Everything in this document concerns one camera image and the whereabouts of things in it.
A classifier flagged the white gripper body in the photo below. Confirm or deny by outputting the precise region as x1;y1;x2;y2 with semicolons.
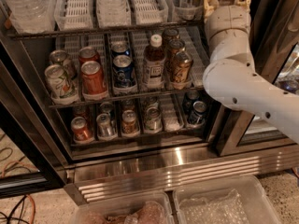
205;6;251;42

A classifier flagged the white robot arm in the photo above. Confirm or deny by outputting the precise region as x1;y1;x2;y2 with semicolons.
203;0;299;143

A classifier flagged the white empty tray middle shelf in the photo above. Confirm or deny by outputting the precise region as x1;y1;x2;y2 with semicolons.
178;26;209;87

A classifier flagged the brown tea bottle white cap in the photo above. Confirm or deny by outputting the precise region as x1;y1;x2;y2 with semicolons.
143;35;165;88

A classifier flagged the steel fridge cabinet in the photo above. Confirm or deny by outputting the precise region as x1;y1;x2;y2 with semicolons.
0;0;299;204

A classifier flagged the white green can bottom shelf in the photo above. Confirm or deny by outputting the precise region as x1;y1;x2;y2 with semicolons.
145;106;162;131

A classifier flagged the brown can bottom shelf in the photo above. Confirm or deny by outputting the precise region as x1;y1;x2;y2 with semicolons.
121;110;138;134

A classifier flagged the silver can bottom shelf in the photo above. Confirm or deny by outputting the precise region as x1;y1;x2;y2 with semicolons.
96;113;115;137

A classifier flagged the clear water bottle left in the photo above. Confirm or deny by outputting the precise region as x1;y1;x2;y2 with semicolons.
5;0;56;34

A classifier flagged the orange can bottom shelf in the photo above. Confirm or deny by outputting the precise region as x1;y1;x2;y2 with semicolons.
71;117;93;141

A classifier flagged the open fridge glass door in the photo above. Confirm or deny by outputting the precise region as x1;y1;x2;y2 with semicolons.
0;62;66;198

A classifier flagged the brown tan can rear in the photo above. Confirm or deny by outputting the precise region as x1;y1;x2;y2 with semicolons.
162;28;179;48

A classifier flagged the brown tan can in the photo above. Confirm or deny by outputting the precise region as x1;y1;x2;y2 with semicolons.
165;39;186;72
162;28;179;48
171;50;193;83

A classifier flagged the brown tan can middle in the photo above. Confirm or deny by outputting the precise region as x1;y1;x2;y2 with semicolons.
165;39;186;72

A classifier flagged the brown tan can front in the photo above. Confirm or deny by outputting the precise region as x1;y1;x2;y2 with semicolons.
171;50;193;83

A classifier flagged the blue can bottom front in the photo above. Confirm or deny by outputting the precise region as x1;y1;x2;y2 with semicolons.
188;101;206;125

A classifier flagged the blue soda can rear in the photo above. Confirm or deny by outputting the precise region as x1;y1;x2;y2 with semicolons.
111;41;130;58

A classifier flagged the blue soda can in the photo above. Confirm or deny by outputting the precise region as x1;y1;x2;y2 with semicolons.
111;41;130;58
112;55;135;88

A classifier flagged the blue soda can front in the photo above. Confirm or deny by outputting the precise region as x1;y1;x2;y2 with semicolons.
112;55;135;88

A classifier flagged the orange soda can rear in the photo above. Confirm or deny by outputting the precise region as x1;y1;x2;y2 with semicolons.
78;47;100;64

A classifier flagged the orange soda can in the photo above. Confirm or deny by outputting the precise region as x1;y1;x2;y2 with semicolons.
81;61;107;95
78;47;100;64

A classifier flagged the orange soda can front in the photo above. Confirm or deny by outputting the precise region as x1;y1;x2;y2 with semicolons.
81;61;107;95

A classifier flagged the silver can behind white can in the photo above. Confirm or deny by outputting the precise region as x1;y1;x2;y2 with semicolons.
49;49;78;79

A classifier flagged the white green soda can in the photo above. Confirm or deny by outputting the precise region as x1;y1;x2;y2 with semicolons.
44;64;76;99

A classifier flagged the clear bin with bubble wrap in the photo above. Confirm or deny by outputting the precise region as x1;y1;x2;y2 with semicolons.
173;175;282;224

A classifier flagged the clear bin with pink bags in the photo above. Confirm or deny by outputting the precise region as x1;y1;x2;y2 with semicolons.
69;191;175;224

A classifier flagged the orange cable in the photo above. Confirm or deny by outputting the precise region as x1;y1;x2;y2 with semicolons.
0;161;37;224

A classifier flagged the black cable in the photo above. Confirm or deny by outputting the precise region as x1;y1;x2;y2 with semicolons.
0;194;29;224

